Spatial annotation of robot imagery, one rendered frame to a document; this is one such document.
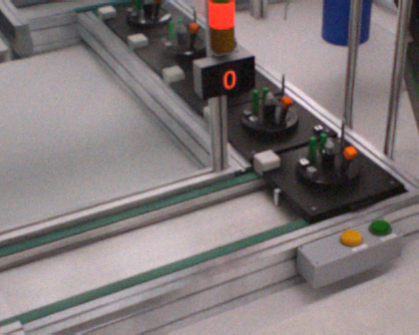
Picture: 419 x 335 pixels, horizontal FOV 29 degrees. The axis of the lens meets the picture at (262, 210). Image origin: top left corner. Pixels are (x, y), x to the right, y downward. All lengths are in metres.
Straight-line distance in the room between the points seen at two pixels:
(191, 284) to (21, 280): 0.34
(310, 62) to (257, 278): 1.11
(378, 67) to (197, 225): 1.02
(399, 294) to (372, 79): 0.96
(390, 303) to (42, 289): 0.67
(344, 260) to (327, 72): 1.01
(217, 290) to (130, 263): 0.20
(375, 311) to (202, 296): 0.34
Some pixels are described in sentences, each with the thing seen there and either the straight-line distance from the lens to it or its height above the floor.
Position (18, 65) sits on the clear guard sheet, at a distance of 1.56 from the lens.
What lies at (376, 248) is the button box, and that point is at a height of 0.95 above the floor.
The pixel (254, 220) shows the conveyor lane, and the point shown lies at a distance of 1.74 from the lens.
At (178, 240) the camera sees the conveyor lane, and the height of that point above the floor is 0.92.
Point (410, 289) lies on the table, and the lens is 1.68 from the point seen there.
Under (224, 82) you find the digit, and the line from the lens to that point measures 1.67.
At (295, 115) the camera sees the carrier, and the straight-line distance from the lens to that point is 1.99.
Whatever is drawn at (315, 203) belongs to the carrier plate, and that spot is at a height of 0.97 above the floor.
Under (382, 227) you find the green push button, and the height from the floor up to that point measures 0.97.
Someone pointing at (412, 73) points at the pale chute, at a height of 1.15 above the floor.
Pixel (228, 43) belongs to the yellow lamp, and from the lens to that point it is 1.64.
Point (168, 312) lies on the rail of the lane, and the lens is 1.54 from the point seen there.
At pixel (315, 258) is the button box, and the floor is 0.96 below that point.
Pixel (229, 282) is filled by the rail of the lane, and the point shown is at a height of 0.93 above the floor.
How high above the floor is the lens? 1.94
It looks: 35 degrees down
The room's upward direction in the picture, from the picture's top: straight up
